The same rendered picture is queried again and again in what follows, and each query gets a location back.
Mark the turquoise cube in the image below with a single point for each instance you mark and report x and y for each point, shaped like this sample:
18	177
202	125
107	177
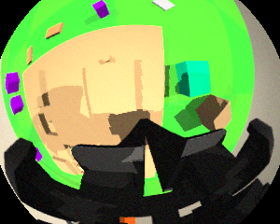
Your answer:
193	78

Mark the white flat tile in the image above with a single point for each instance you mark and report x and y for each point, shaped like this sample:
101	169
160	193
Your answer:
164	4

